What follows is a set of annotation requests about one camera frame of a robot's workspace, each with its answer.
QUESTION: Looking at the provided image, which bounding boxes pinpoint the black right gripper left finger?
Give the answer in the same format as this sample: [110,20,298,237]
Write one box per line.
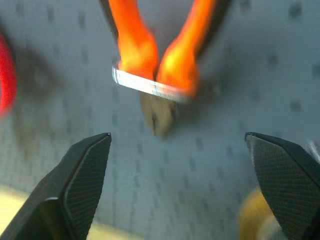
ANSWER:
[0,132,113,240]

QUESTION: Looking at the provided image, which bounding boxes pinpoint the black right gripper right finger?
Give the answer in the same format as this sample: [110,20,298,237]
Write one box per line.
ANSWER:
[244,131,320,240]

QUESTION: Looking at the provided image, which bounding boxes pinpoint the orange handled pliers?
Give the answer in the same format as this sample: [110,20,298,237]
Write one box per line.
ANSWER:
[101,0,232,139]

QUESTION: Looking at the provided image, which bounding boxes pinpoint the yellow tape roll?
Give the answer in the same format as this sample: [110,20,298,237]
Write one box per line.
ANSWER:
[238,189,288,240]

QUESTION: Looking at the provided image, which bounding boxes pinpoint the silver pegboard hook holder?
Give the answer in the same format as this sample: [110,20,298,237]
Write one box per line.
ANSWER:
[111,58,193,105]

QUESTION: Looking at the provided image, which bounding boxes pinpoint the red tape roll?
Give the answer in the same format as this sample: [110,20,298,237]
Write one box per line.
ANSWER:
[0,31,18,118]

